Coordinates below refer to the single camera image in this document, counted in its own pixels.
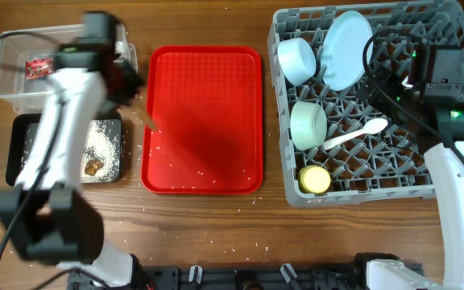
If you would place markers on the grey dishwasher rack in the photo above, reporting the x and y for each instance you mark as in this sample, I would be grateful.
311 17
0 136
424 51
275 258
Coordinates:
370 167

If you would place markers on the light blue plate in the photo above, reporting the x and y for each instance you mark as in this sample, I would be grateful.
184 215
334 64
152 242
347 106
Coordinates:
342 57

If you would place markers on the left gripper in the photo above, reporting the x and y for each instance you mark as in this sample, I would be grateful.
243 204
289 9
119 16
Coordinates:
138 84

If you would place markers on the black plastic tray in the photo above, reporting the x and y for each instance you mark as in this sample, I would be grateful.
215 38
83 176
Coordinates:
23 137

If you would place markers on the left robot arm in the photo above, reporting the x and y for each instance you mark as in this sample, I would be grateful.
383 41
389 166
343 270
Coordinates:
46 218

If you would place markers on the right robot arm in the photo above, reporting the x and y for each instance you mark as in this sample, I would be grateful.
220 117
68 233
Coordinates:
429 103

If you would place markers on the white rice pile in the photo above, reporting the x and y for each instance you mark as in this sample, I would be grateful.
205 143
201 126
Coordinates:
103 142

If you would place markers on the mint green bowl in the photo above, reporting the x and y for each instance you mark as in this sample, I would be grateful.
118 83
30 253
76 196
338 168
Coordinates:
308 125

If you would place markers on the brown food scrap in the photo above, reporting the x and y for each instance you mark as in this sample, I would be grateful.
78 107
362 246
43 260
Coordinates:
92 167

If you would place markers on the yellow plastic cup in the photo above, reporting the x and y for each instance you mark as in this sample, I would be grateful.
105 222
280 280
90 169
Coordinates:
314 179

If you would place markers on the brown carrot-shaped food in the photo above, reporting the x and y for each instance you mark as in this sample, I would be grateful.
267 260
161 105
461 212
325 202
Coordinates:
138 109

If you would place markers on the red snack wrapper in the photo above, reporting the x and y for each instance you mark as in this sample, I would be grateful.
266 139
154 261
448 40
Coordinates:
38 67

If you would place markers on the red serving tray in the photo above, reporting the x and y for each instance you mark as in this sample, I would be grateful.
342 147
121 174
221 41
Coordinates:
207 103

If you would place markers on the light blue bowl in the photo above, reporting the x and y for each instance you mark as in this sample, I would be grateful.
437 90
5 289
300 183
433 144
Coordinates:
297 60

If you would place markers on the white plastic spoon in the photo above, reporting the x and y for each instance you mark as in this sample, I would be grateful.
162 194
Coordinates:
373 126

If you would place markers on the clear plastic bin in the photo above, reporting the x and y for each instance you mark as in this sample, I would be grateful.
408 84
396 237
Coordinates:
28 96

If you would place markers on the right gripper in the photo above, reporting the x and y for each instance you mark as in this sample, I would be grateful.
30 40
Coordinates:
389 81

